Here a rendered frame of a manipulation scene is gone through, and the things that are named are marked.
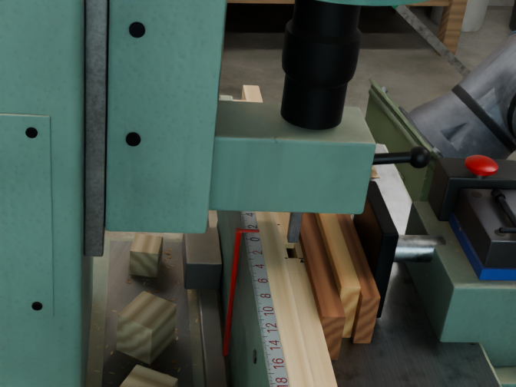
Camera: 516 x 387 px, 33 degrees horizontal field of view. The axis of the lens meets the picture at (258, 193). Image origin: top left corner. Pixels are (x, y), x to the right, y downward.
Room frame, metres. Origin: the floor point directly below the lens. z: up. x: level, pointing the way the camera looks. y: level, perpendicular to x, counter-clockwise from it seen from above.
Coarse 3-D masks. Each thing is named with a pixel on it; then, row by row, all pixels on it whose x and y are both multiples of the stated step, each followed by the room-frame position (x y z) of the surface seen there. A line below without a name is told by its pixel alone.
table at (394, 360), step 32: (384, 192) 0.85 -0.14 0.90; (224, 224) 0.78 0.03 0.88; (224, 256) 0.76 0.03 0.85; (384, 320) 0.62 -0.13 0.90; (416, 320) 0.63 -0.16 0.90; (352, 352) 0.58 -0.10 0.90; (384, 352) 0.58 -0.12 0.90; (416, 352) 0.59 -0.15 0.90; (448, 352) 0.59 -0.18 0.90; (480, 352) 0.60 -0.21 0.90; (352, 384) 0.54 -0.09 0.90; (384, 384) 0.54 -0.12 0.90; (416, 384) 0.55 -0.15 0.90; (448, 384) 0.55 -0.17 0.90; (480, 384) 0.56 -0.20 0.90; (512, 384) 0.60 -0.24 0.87
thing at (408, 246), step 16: (368, 192) 0.68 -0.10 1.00; (368, 208) 0.67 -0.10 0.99; (384, 208) 0.66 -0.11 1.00; (368, 224) 0.66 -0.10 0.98; (384, 224) 0.63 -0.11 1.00; (368, 240) 0.65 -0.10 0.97; (384, 240) 0.62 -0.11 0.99; (400, 240) 0.66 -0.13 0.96; (416, 240) 0.67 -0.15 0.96; (432, 240) 0.67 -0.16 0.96; (368, 256) 0.64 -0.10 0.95; (384, 256) 0.62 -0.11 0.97; (400, 256) 0.65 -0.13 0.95; (416, 256) 0.66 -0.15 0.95; (384, 272) 0.62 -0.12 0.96; (384, 288) 0.62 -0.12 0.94
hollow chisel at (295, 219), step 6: (294, 216) 0.66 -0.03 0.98; (300, 216) 0.66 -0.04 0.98; (294, 222) 0.66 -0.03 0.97; (300, 222) 0.66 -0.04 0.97; (288, 228) 0.66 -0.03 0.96; (294, 228) 0.66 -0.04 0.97; (288, 234) 0.66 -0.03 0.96; (294, 234) 0.66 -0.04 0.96; (288, 240) 0.66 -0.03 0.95; (294, 240) 0.66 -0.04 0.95
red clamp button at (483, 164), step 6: (474, 156) 0.72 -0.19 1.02; (480, 156) 0.72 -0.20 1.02; (468, 162) 0.71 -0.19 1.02; (474, 162) 0.71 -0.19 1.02; (480, 162) 0.71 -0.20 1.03; (486, 162) 0.71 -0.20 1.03; (492, 162) 0.71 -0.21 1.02; (468, 168) 0.71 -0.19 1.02; (474, 168) 0.70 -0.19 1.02; (480, 168) 0.70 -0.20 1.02; (486, 168) 0.70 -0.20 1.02; (492, 168) 0.70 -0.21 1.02; (480, 174) 0.70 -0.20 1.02; (486, 174) 0.70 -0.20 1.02; (492, 174) 0.70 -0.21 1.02
